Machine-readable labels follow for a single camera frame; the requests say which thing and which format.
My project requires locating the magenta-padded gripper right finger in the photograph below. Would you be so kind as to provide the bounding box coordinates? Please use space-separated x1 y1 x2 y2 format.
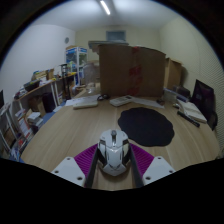
128 143 177 188

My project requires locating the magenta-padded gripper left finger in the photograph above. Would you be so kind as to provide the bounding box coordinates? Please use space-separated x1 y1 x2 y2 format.
51 143 101 189

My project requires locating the white and black computer mouse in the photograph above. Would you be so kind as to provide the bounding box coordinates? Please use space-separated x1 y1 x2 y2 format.
97 129 132 177

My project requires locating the black wavy-edged mouse pad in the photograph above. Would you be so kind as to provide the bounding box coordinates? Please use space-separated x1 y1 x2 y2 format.
117 106 176 148

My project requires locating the black marker pen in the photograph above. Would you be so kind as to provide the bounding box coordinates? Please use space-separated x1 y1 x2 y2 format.
176 110 202 129

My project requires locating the white flat rectangular device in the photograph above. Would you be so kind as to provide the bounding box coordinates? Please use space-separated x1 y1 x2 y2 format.
72 99 100 111

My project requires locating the white paper sheet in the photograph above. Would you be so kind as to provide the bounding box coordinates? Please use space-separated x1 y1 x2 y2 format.
64 94 101 107
131 96 166 110

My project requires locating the open white book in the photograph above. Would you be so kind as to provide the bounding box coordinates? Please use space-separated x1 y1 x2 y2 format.
177 98 209 125

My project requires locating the clear plastic cup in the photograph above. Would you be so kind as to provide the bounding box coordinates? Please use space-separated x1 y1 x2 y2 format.
162 87 178 103

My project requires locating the cluttered shelf unit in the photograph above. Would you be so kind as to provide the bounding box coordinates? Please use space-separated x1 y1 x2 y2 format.
0 63 78 163

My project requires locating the black monitor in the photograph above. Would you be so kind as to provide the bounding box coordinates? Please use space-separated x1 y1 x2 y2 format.
190 78 220 131

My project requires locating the clear plastic container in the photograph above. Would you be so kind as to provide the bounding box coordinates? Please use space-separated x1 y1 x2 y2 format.
82 62 101 95

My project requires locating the small brown cardboard box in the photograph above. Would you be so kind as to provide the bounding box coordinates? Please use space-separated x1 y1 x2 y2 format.
163 57 184 91

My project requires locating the large brown cardboard box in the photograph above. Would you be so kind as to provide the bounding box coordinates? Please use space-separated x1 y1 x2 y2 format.
98 43 167 99

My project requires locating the blue and white cabinet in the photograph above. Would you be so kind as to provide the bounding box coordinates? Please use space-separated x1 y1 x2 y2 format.
65 45 89 86

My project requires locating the ceiling tube light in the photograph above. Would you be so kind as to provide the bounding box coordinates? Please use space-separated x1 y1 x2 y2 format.
98 0 112 16

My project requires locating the coiled black cable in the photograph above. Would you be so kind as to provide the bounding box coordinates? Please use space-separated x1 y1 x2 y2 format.
96 93 111 102

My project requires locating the wall window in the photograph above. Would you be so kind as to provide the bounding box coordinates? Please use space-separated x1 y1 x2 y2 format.
105 30 127 43

